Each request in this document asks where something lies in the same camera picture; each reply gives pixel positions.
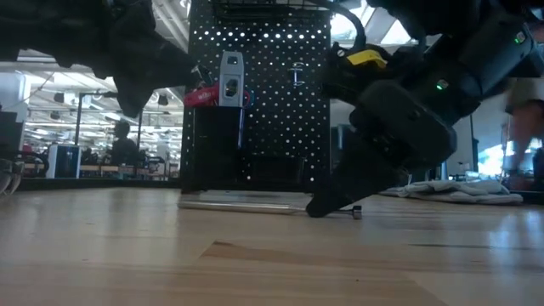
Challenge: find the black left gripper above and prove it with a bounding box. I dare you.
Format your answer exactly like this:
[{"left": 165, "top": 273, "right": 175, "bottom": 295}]
[{"left": 91, "top": 0, "right": 214, "bottom": 119}]

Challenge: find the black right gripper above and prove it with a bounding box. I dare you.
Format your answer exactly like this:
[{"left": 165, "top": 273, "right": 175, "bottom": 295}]
[{"left": 304, "top": 79, "right": 459, "bottom": 219}]

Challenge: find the red T-handle hex key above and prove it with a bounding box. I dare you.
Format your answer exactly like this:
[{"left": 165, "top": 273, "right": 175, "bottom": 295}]
[{"left": 183, "top": 82, "right": 221, "bottom": 108}]

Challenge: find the small grey spirit level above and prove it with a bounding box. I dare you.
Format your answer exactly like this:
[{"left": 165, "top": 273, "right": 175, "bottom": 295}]
[{"left": 218, "top": 50, "right": 246, "bottom": 108}]

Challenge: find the silver metal rod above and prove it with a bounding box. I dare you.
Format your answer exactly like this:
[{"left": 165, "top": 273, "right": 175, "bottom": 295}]
[{"left": 177, "top": 200, "right": 364, "bottom": 221}]

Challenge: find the silver double peg hook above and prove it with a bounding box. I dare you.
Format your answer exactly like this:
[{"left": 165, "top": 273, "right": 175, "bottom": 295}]
[{"left": 288, "top": 61, "right": 306, "bottom": 88}]

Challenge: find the short black plastic bin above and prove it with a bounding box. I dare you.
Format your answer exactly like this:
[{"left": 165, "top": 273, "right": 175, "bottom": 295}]
[{"left": 246, "top": 153, "right": 308, "bottom": 191}]

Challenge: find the tall black plastic bin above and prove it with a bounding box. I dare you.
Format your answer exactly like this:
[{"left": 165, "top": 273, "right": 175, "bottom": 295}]
[{"left": 181, "top": 105, "right": 246, "bottom": 191}]

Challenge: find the black metal pegboard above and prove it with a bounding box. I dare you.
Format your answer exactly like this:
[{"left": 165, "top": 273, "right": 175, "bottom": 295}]
[{"left": 180, "top": 0, "right": 332, "bottom": 192}]

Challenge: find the person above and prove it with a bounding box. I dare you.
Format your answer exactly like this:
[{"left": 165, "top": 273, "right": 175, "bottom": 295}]
[
  {"left": 109, "top": 120, "right": 142, "bottom": 167},
  {"left": 503, "top": 76, "right": 544, "bottom": 182}
]

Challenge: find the grey folded cloth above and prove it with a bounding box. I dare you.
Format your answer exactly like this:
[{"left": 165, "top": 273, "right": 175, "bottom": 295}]
[{"left": 378, "top": 178, "right": 524, "bottom": 206}]

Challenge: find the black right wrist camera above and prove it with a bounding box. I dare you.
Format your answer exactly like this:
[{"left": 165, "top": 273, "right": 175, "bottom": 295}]
[{"left": 320, "top": 41, "right": 394, "bottom": 106}]

